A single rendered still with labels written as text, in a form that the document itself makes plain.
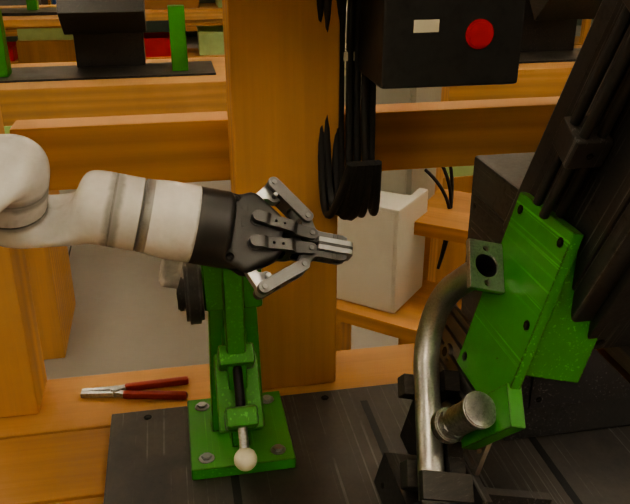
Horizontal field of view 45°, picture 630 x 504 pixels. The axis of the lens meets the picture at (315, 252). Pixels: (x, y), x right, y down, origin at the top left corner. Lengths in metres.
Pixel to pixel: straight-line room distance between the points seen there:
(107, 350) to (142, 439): 2.00
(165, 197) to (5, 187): 0.14
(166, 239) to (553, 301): 0.37
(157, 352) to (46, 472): 1.94
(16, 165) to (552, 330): 0.52
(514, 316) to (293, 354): 0.44
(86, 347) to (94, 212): 2.40
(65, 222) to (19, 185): 0.06
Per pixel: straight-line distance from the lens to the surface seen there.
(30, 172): 0.70
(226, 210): 0.71
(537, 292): 0.76
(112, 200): 0.70
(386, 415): 1.08
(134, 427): 1.09
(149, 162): 1.09
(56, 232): 0.73
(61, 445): 1.11
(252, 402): 0.96
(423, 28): 0.91
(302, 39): 0.98
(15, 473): 1.09
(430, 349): 0.90
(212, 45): 7.67
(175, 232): 0.70
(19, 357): 1.13
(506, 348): 0.80
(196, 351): 2.97
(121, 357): 2.99
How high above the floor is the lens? 1.54
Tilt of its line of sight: 24 degrees down
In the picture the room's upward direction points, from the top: straight up
